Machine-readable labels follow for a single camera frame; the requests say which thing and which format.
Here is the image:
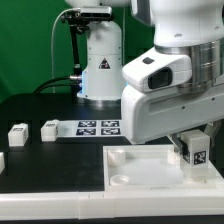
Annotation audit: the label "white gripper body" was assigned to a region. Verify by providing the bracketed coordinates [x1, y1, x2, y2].
[121, 84, 224, 144]

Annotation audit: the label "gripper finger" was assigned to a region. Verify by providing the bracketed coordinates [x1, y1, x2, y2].
[168, 134, 183, 155]
[204, 122, 216, 146]

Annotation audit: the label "white square tabletop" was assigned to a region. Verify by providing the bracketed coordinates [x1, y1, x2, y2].
[103, 145, 224, 191]

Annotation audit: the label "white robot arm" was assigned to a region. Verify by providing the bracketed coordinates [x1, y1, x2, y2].
[65, 0, 224, 144]

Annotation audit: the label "fiducial marker sheet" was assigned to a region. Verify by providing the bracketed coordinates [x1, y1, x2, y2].
[58, 120, 123, 138]

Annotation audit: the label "white part at left edge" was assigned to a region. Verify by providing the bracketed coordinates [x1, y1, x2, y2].
[0, 152, 5, 174]

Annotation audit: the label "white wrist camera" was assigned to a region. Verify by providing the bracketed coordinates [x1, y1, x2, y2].
[122, 54, 192, 93]

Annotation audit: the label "white fence rail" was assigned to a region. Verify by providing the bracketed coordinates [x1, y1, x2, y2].
[0, 188, 224, 221]

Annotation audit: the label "black cables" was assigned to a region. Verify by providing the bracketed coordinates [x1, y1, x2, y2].
[32, 75, 83, 95]

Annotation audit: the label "black camera stand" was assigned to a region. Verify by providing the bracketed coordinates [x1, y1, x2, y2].
[61, 11, 89, 93]

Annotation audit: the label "grey camera on stand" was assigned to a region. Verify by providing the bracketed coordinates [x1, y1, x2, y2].
[80, 6, 112, 21]

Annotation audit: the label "white cable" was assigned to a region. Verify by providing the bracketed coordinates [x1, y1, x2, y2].
[50, 7, 82, 94]

